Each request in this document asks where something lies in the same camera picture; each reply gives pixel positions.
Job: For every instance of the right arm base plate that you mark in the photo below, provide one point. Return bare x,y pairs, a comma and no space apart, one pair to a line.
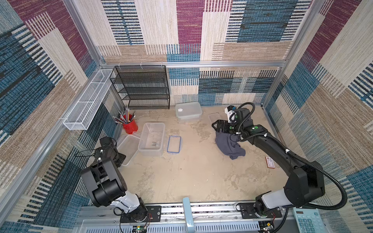
254,210

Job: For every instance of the small blue-rimmed lunch box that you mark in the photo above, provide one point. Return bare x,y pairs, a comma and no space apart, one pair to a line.
214,117

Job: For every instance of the light blue rail clamp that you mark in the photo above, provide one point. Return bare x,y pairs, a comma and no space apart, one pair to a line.
188,215

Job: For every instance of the light blue calculator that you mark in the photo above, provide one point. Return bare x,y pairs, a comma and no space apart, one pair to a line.
308,220

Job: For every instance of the dark blue cloth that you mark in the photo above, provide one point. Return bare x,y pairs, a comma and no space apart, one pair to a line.
228,145

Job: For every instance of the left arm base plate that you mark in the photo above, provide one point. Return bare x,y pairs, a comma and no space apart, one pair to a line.
143,214

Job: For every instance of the small red white card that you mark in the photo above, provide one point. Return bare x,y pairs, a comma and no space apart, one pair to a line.
270,162

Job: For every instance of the clear lunch box lid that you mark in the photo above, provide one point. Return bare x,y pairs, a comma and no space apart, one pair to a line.
128,145

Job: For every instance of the aluminium front rail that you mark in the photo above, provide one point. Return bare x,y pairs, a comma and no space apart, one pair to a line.
209,217

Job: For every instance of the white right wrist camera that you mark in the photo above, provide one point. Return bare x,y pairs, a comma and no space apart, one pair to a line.
230,112

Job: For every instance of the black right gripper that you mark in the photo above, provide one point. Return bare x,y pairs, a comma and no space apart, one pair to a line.
221,126

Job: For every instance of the white mesh wall basket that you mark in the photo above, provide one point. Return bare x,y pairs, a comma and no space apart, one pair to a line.
83,112

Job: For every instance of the lidded green-tinted lunch box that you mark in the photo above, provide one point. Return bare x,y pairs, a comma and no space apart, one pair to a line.
188,111

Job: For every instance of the blue-rimmed small box lid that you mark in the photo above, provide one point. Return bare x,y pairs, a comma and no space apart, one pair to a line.
174,144

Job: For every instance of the red pen cup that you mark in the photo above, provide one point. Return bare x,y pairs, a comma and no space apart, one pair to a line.
131,126

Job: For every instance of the large clear plastic lunch box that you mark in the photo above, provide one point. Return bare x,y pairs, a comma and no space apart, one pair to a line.
152,139

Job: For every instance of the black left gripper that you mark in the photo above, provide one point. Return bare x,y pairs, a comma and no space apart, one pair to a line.
121,157

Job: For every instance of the black mesh shelf rack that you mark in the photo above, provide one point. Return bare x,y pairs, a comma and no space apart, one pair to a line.
142,87

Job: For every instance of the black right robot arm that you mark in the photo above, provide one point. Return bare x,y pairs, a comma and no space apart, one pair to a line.
305,182

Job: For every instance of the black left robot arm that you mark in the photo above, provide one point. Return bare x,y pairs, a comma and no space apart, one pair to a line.
106,186

